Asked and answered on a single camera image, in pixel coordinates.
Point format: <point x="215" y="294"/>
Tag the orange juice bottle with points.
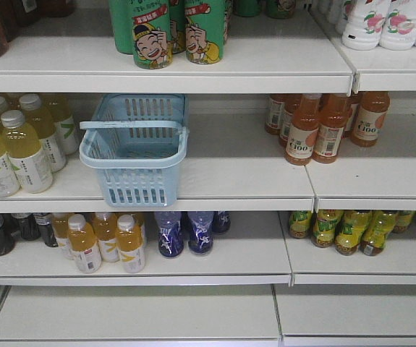
<point x="104" y="226"/>
<point x="61" y="227"/>
<point x="84" y="244"/>
<point x="130" y="244"/>

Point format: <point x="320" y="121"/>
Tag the white metal shelf unit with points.
<point x="258" y="287"/>

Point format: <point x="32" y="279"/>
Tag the green cartoon drink can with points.
<point x="151" y="34"/>
<point x="204" y="31"/>

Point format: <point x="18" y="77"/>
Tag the blue sports drink bottle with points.
<point x="200" y="232"/>
<point x="170" y="241"/>
<point x="221" y="222"/>

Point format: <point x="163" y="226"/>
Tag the light blue plastic basket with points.
<point x="136" y="143"/>

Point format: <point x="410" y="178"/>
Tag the yellow lemon tea bottle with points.
<point x="300" y="223"/>
<point x="403" y="221"/>
<point x="324" y="229"/>
<point x="374" y="239"/>
<point x="355" y="223"/>

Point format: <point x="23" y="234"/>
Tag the orange peach drink bottle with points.
<point x="370" y="118"/>
<point x="303" y="131"/>
<point x="332" y="121"/>

